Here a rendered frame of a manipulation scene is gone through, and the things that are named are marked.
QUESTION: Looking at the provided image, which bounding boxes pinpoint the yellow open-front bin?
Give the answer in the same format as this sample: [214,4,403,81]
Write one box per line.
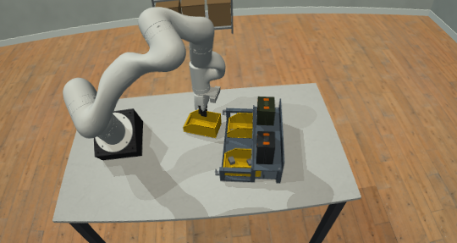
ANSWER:
[184,109,222,138]
[223,148,261,177]
[227,113,253,138]

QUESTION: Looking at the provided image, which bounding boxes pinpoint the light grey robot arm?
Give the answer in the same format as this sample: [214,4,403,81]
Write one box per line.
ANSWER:
[63,7,226,152]

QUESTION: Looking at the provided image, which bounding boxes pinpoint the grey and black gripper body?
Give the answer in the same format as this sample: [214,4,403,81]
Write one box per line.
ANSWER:
[194,94,210,112]

